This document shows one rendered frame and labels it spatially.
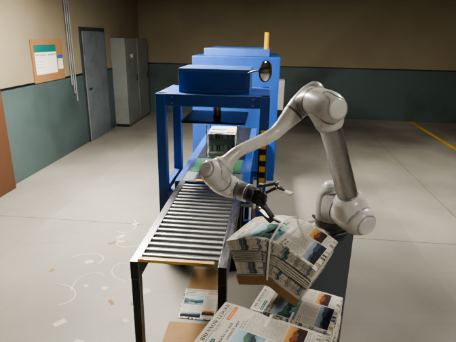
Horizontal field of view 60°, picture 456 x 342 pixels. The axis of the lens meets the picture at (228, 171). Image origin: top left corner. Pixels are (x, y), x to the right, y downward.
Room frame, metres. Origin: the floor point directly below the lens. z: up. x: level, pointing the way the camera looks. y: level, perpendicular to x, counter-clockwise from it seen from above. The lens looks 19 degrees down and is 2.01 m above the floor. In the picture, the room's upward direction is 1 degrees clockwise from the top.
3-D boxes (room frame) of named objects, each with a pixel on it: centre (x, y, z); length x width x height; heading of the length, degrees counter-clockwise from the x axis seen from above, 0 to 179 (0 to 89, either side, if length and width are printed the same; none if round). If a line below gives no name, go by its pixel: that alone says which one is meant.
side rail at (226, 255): (2.57, -0.04, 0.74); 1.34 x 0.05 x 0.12; 175
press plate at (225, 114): (3.61, 0.11, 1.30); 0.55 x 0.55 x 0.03; 85
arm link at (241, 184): (1.74, -0.08, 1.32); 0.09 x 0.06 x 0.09; 146
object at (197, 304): (2.64, 0.21, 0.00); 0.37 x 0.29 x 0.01; 175
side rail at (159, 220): (2.62, 0.46, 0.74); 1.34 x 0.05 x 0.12; 175
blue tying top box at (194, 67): (3.61, 0.11, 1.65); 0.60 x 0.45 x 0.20; 85
